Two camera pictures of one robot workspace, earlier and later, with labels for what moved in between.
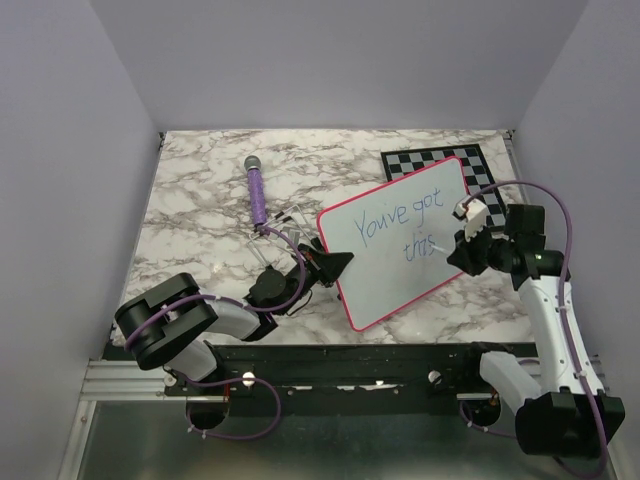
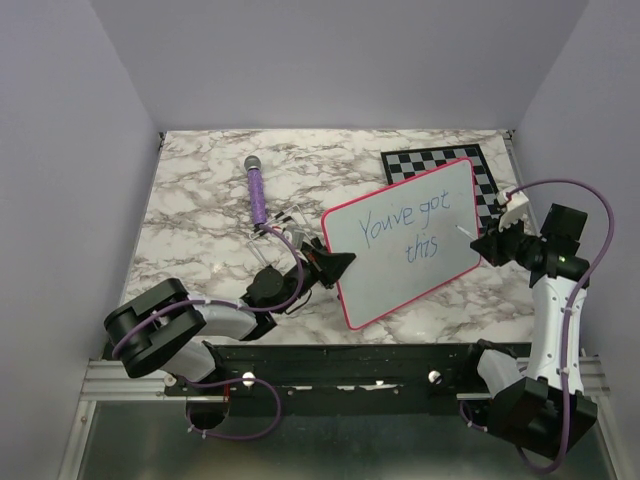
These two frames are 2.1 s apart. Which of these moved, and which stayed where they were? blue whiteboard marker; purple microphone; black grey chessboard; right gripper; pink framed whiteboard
Moved: blue whiteboard marker; right gripper
Stayed: purple microphone; black grey chessboard; pink framed whiteboard
